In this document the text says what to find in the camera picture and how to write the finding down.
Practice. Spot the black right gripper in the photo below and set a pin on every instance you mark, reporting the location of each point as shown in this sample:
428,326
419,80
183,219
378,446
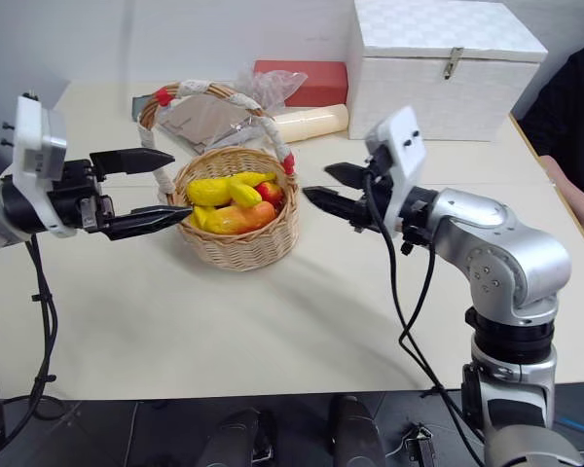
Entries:
377,204

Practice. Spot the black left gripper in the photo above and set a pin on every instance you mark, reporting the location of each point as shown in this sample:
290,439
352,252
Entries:
75,194

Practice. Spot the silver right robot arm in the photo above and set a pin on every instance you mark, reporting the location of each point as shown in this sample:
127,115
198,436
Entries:
516,243

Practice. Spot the person's bare forearm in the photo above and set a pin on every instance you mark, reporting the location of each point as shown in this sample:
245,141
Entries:
579,204

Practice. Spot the small yellow toy fruit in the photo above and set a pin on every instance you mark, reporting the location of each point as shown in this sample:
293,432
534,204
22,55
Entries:
202,216

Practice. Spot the large yellow toy fruit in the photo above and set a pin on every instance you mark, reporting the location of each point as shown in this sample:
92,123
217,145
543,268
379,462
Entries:
208,190

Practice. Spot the red toy apple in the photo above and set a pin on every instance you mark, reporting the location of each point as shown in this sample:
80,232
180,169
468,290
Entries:
272,192

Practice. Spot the cream cylinder roll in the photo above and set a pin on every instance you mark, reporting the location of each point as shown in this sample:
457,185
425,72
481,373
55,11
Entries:
311,124

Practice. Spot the grey flat sheet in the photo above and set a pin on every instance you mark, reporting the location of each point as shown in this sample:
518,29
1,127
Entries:
140,107

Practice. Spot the brown cardboard piece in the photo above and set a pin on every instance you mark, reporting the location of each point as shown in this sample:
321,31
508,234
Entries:
204,121

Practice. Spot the yellow toy banana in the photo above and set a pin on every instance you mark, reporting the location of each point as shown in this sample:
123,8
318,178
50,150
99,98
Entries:
245,192

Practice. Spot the orange toy mango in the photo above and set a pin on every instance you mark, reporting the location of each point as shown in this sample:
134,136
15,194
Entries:
248,218

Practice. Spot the red flat box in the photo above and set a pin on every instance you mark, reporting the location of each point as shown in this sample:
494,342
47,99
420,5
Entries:
321,82

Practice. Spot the clear plastic bag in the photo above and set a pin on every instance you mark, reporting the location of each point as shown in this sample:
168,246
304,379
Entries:
272,87

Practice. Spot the white textured storage box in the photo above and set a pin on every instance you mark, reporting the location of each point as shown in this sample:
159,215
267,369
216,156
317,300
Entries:
433,97

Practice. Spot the metal box latch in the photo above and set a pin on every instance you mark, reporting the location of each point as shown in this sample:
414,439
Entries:
451,63

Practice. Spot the dark rounded shape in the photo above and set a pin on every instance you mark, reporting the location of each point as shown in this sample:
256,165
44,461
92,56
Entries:
357,433
233,438

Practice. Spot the person in black shirt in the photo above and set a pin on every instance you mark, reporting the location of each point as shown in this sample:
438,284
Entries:
574,112

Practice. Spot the small black device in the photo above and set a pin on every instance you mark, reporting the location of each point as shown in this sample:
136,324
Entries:
418,445

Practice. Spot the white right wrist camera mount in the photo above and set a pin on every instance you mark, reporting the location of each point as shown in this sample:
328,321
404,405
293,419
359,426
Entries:
407,165

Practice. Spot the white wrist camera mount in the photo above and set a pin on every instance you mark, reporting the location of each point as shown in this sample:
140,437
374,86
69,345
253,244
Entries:
407,165
29,131

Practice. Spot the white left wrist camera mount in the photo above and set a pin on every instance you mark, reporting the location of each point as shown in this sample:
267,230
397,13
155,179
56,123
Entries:
29,131

